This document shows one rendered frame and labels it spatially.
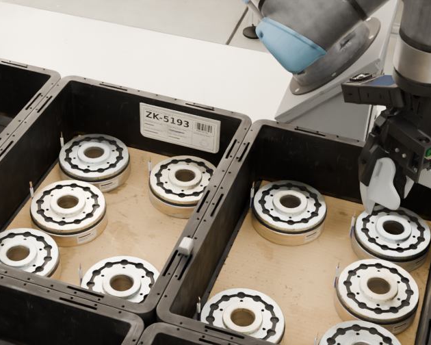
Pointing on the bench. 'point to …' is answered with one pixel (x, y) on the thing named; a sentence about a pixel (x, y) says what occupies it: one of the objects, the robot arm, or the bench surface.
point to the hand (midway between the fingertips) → (384, 194)
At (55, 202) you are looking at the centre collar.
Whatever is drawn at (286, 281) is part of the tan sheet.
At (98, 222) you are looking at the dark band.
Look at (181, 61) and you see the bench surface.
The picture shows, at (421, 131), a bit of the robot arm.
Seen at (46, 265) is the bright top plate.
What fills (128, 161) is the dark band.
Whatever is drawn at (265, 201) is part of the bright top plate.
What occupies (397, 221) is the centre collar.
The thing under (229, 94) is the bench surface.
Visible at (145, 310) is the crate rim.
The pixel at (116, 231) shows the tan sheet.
